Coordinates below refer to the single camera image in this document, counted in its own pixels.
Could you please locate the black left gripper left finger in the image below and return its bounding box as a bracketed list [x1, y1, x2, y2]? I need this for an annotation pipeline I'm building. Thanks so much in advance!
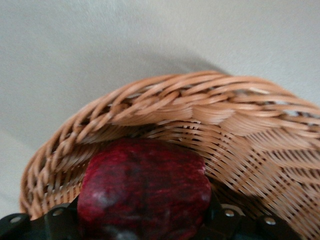
[0, 202, 85, 240]

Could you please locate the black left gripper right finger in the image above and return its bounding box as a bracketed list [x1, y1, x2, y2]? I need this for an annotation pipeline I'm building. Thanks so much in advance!
[197, 192, 301, 240]

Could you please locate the dark red apple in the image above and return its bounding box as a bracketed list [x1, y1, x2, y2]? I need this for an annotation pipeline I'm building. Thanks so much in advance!
[76, 138, 213, 240]

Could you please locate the brown woven wicker basket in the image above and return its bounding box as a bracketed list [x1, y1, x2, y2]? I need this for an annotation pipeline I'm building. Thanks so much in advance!
[19, 70, 320, 240]

